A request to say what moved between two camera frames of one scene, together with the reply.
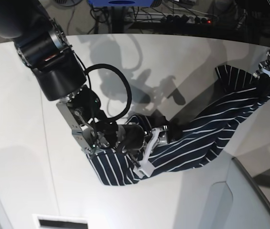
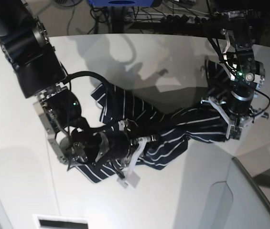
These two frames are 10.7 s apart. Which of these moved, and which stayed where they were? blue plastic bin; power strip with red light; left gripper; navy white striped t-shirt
Moved: left gripper; navy white striped t-shirt
Stayed: blue plastic bin; power strip with red light
